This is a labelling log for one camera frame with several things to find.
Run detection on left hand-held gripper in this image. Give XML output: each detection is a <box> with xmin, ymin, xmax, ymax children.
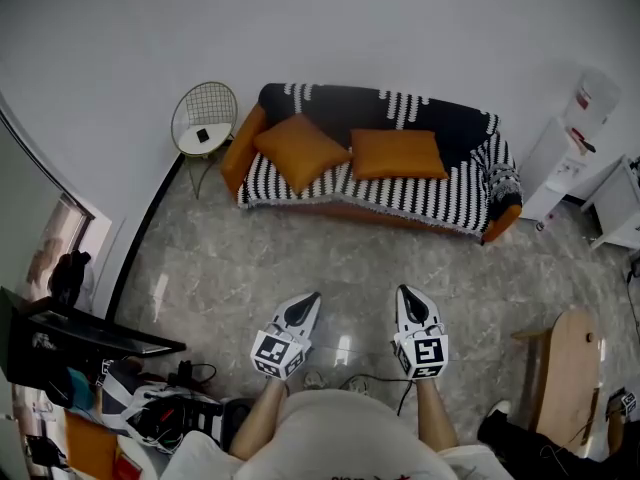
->
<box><xmin>249</xmin><ymin>291</ymin><xmax>323</xmax><ymax>382</ymax></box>

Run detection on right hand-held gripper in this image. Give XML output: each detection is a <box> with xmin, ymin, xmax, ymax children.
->
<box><xmin>392</xmin><ymin>284</ymin><xmax>450</xmax><ymax>382</ymax></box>

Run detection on orange cushion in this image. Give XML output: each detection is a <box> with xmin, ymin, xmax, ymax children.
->
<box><xmin>349</xmin><ymin>128</ymin><xmax>450</xmax><ymax>182</ymax></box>
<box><xmin>253</xmin><ymin>113</ymin><xmax>353</xmax><ymax>196</ymax></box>

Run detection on orange sofa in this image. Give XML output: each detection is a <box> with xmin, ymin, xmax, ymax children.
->
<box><xmin>219</xmin><ymin>82</ymin><xmax>524</xmax><ymax>245</ymax></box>

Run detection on person's right forearm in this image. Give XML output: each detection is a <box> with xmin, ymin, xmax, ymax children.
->
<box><xmin>414</xmin><ymin>378</ymin><xmax>460</xmax><ymax>453</ymax></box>

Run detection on another person's forearm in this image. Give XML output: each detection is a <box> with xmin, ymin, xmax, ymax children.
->
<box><xmin>606</xmin><ymin>410</ymin><xmax>626</xmax><ymax>457</ymax></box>

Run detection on person's left forearm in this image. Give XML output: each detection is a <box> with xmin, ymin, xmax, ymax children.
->
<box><xmin>228</xmin><ymin>377</ymin><xmax>291</xmax><ymax>462</ymax></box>

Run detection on person's right shoe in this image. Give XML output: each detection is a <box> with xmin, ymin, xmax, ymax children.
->
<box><xmin>344</xmin><ymin>375</ymin><xmax>372</xmax><ymax>397</ymax></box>

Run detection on black power adapter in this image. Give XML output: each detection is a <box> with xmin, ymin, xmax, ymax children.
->
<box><xmin>177</xmin><ymin>360</ymin><xmax>219</xmax><ymax>389</ymax></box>

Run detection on person's white shirt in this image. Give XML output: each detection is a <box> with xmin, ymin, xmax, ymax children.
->
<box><xmin>164</xmin><ymin>387</ymin><xmax>516</xmax><ymax>480</ymax></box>

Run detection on wooden stool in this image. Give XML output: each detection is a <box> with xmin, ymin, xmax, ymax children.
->
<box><xmin>510</xmin><ymin>310</ymin><xmax>604</xmax><ymax>454</ymax></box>

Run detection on white round seat cushion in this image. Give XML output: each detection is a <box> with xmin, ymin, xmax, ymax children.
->
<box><xmin>178</xmin><ymin>123</ymin><xmax>235</xmax><ymax>158</ymax></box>

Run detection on spare hand-held gripper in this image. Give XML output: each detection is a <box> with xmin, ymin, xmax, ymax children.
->
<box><xmin>94</xmin><ymin>358</ymin><xmax>115</xmax><ymax>388</ymax></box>

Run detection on white cabinet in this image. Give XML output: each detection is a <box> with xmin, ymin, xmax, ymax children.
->
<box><xmin>519</xmin><ymin>115</ymin><xmax>599</xmax><ymax>225</ymax></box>

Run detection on black glass-top table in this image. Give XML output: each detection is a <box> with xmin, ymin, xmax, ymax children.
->
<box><xmin>0</xmin><ymin>287</ymin><xmax>187</xmax><ymax>384</ymax></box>

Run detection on black hanging garment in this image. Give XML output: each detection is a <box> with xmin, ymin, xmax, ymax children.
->
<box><xmin>48</xmin><ymin>250</ymin><xmax>94</xmax><ymax>309</ymax></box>

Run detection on orange cardboard box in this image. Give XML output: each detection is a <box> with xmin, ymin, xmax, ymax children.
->
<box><xmin>64</xmin><ymin>410</ymin><xmax>119</xmax><ymax>480</ymax></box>

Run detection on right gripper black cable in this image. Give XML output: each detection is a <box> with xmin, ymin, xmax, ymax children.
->
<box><xmin>338</xmin><ymin>375</ymin><xmax>417</xmax><ymax>417</ymax></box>

